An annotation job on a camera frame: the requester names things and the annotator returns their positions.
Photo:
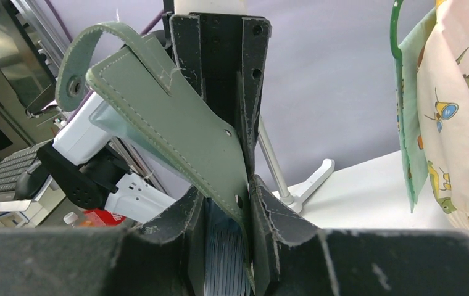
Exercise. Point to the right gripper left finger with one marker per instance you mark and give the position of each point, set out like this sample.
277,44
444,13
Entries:
163,257

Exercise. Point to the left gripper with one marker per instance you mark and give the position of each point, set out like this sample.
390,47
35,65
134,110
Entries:
222,55

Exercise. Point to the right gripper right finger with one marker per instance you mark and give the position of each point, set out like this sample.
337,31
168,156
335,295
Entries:
292,256

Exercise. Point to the green leather card holder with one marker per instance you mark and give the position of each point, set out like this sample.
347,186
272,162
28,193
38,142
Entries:
146,98

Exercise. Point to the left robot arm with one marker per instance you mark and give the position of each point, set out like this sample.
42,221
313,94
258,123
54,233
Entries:
90,173

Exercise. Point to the red label bottle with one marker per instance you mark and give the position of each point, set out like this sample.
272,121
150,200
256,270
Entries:
93,218

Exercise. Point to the black computer mouse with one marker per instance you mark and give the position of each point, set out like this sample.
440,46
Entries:
31,181

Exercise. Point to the black computer keyboard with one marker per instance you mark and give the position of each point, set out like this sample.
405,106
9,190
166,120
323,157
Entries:
13,166

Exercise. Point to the patterned cloth bags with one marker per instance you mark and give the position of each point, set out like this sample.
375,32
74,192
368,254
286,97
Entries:
432,77

